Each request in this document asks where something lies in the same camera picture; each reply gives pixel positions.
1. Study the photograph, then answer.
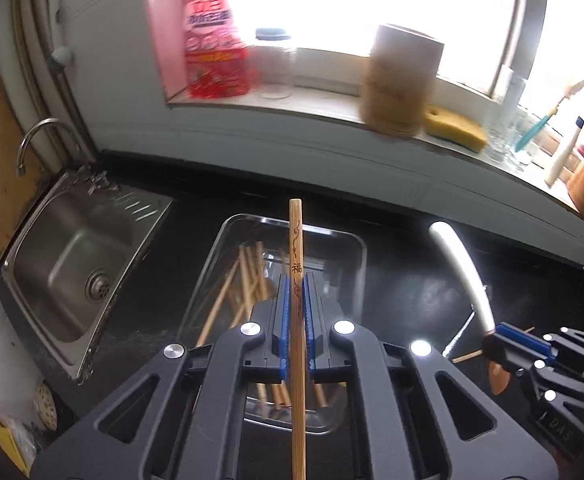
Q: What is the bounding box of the engraved wooden chopstick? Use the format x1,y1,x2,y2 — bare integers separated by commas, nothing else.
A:
288,199,307,480

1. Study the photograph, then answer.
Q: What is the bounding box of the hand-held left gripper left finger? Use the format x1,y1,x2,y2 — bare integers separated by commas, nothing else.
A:
31,274,293,480

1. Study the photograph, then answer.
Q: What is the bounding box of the stainless steel sink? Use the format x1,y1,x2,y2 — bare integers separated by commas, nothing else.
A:
0,170,174,386

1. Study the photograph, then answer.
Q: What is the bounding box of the pile of wooden chopsticks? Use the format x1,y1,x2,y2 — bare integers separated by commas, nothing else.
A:
194,241,329,408

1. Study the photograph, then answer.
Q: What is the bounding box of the clear glass jar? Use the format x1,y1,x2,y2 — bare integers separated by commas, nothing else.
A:
254,28,297,100

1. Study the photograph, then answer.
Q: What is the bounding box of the wooden spoon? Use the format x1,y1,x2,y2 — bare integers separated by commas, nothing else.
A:
488,360,511,396

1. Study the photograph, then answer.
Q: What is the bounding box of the blue toothbrush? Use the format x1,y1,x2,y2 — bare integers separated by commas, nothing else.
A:
514,80,584,153

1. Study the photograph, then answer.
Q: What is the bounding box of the white handled utensil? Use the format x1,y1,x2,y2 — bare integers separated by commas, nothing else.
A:
428,221,497,337

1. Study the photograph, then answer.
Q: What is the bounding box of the white tube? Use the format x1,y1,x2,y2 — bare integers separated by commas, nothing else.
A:
544,117,584,188

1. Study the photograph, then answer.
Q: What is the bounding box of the patterned small dish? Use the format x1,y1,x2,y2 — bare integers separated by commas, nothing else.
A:
33,382,58,431

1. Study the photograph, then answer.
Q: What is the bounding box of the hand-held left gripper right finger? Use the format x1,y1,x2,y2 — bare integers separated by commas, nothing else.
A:
302,273,559,480

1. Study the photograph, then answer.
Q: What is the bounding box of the bamboo utensil holder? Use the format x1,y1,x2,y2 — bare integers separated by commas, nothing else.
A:
359,23,445,138

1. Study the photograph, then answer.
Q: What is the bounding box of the yellow sponge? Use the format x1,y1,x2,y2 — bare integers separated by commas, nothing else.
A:
424,105,489,154

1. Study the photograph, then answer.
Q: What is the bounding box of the wall pipe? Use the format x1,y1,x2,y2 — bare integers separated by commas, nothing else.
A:
14,0,98,161

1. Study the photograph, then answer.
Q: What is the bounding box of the white pipe fitting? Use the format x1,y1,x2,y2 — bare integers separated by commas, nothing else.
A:
47,46,73,70

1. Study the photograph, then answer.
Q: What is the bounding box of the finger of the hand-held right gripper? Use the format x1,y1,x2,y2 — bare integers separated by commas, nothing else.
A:
482,335,528,376
494,324,556,361

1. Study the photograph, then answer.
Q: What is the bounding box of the clear drinking glass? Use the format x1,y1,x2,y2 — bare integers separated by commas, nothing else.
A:
487,65,533,171

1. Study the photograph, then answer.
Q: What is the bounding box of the red detergent refill bag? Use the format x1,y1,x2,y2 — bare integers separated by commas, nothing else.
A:
182,0,259,101

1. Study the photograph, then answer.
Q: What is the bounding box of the clear plastic tray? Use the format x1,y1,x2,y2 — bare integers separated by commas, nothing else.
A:
178,213,368,435

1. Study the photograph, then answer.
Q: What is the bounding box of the chrome faucet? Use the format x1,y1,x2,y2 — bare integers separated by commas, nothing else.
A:
16,118,118,196

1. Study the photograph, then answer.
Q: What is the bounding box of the yellow cardboard box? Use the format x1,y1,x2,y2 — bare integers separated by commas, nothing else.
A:
0,402,38,476

